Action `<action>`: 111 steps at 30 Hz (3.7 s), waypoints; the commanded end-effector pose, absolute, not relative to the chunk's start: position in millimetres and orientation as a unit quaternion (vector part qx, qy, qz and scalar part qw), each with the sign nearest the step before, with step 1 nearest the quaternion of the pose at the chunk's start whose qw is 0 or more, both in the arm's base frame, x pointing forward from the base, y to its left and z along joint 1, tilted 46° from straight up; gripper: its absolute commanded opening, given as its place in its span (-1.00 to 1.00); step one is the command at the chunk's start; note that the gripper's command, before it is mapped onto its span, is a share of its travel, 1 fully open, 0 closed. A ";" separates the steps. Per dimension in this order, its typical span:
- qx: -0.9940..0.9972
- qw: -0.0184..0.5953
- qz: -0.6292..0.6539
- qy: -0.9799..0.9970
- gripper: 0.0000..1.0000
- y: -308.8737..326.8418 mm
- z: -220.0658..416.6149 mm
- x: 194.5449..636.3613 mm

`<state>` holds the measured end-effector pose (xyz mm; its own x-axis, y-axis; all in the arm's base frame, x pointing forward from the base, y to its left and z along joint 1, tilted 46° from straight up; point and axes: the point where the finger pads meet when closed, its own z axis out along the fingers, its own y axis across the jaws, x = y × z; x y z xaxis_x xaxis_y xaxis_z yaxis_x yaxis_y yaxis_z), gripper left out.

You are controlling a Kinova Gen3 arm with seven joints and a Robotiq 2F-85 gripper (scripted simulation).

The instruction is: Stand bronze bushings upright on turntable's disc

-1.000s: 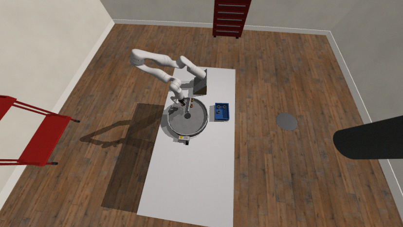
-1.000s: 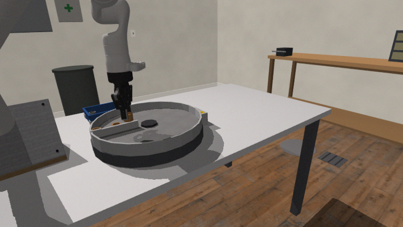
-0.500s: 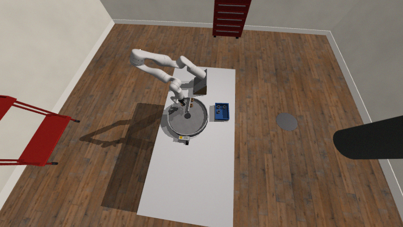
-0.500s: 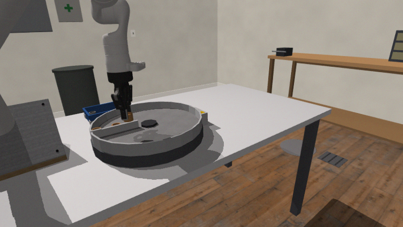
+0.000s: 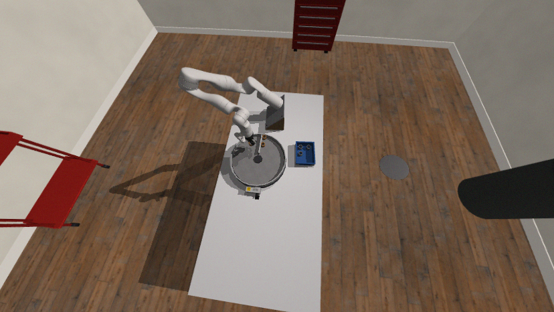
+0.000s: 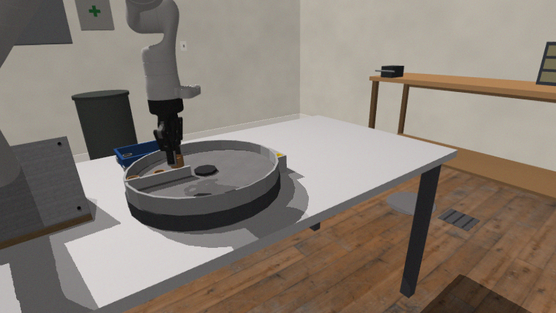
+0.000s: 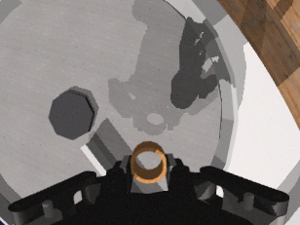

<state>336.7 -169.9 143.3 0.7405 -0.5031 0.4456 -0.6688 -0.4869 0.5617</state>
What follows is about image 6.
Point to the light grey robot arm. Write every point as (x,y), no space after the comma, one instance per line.
(159,60)

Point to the blue crate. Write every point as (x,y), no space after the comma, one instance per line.
(138,151)

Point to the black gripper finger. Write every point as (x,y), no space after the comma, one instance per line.
(167,143)
(179,123)

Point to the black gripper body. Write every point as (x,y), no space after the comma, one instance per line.
(166,110)

